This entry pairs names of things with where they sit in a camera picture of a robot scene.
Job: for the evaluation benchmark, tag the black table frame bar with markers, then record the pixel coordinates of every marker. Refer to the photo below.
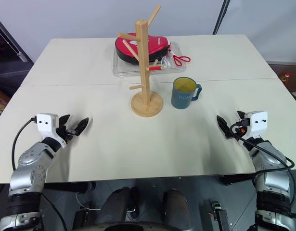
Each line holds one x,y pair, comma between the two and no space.
70,186

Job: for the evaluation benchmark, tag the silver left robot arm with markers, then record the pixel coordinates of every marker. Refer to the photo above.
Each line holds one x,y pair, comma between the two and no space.
29,168

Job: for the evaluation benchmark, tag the dark cabinet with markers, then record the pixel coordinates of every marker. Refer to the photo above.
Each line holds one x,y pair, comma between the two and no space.
8,69

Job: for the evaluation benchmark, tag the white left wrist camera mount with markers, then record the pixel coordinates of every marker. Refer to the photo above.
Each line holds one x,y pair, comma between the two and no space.
47,124

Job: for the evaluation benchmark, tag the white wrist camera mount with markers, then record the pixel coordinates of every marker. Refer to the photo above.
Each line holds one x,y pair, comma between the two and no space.
47,124
258,121

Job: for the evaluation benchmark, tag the black tripod legs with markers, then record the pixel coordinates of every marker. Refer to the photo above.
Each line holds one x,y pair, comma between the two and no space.
220,18

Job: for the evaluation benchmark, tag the clear plastic tray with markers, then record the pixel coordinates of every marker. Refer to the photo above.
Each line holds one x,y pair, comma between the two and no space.
177,69

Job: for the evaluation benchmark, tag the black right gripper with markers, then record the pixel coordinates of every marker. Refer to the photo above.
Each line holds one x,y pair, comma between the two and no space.
241,127

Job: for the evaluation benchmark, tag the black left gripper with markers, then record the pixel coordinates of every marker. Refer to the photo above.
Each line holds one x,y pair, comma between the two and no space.
66,132

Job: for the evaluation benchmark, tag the black metal stand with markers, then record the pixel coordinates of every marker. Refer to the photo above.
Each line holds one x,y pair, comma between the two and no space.
221,216

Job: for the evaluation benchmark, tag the dark rounded shape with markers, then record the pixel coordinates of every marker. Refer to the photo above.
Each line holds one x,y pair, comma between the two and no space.
116,204
176,207

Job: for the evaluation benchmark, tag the wooden mug tree stand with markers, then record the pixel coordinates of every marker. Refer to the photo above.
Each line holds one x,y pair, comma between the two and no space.
143,77

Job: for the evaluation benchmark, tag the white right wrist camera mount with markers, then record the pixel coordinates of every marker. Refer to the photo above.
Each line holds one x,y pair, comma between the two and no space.
258,121

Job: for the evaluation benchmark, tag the red and black zip case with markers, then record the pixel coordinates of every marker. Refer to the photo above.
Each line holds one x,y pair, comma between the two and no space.
155,48

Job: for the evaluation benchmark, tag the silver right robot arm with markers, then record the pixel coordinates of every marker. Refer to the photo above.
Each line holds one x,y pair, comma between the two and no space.
270,183

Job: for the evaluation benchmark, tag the blue mug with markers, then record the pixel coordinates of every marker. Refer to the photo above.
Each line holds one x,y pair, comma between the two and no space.
182,98

